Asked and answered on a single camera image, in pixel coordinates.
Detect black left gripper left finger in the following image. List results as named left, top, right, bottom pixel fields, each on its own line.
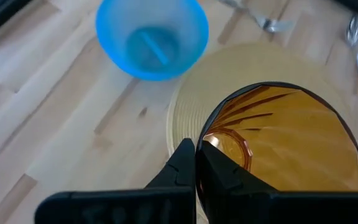
left=34, top=138, right=197, bottom=224

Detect translucent blue plastic bowl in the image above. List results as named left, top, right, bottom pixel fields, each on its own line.
left=95, top=0, right=210, bottom=82

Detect round woven straw placemat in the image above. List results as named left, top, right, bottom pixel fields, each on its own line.
left=165, top=42, right=358, bottom=224

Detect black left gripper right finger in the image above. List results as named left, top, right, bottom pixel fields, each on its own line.
left=196, top=140, right=358, bottom=224

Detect amber faceted drinking glass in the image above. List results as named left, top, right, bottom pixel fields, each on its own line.
left=196, top=81, right=358, bottom=224

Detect silver metal fork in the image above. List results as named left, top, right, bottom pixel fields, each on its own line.
left=219, top=0, right=296, bottom=34

